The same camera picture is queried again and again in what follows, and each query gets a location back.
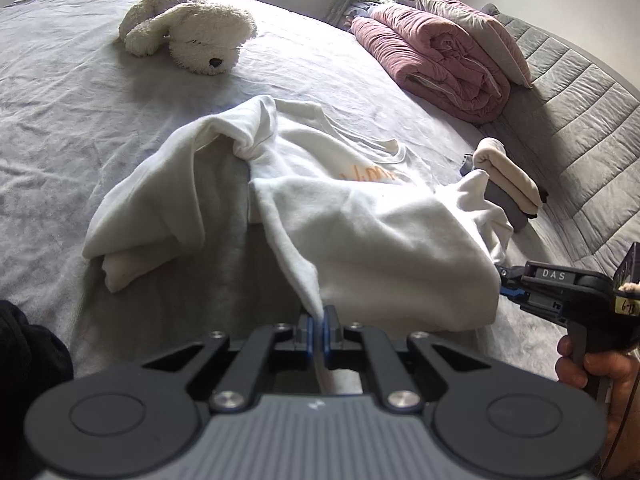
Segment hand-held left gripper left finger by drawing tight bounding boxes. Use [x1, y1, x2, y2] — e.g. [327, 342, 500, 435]
[142, 305, 318, 408]

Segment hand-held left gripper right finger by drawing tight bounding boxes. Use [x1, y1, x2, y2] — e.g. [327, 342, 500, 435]
[322, 305, 501, 408]

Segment white sweatshirt with orange print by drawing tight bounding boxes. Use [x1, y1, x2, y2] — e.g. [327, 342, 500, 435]
[82, 95, 516, 396]

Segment person's right hand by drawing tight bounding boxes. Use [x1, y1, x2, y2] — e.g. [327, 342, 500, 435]
[556, 335, 640, 431]

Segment folded grey sweater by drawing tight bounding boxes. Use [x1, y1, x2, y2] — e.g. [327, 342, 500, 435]
[460, 154, 538, 233]

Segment folded cream garment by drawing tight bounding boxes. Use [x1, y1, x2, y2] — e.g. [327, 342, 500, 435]
[472, 137, 547, 211]

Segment grey quilted headboard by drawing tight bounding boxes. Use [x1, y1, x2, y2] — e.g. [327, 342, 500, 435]
[480, 2, 640, 261]

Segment folded pink quilt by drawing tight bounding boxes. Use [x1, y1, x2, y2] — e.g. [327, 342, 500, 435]
[350, 5, 512, 125]

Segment pink and grey pillow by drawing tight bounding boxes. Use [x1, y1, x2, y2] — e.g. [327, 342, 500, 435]
[409, 0, 533, 90]

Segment person's black fuzzy garment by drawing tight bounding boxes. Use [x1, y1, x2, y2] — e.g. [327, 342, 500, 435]
[0, 300, 75, 431]

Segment white plush dog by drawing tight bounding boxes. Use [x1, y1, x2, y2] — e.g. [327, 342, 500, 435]
[118, 0, 258, 77]

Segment grey bed sheet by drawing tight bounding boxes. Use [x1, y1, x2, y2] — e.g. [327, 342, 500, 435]
[0, 0, 640, 401]

